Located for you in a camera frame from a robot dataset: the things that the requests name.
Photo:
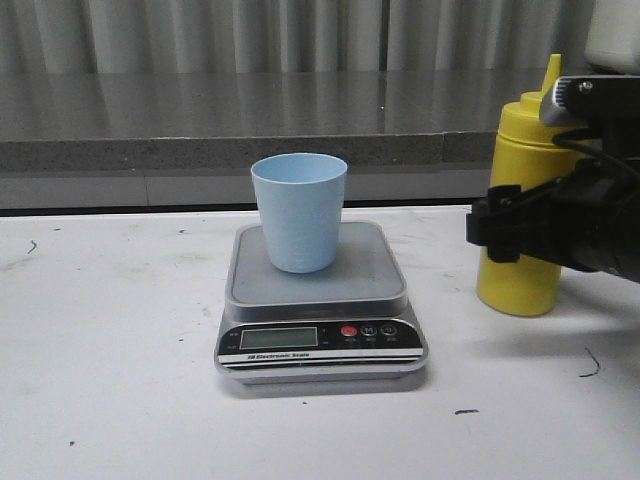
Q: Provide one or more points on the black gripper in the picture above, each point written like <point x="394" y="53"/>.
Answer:
<point x="592" y="226"/>

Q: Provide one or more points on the yellow squeeze bottle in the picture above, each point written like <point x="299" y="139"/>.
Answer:
<point x="524" y="155"/>

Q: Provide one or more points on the light blue plastic cup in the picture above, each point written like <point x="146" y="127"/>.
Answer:
<point x="300" y="199"/>

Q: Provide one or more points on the silver digital kitchen scale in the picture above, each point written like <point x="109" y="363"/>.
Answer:
<point x="350" y="321"/>

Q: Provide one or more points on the white appliance on counter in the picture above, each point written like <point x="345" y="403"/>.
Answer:
<point x="613" y="37"/>

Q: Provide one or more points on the grey stone counter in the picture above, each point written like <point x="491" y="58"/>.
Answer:
<point x="187" y="141"/>

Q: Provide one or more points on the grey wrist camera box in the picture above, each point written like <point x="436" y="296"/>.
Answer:
<point x="608" y="105"/>

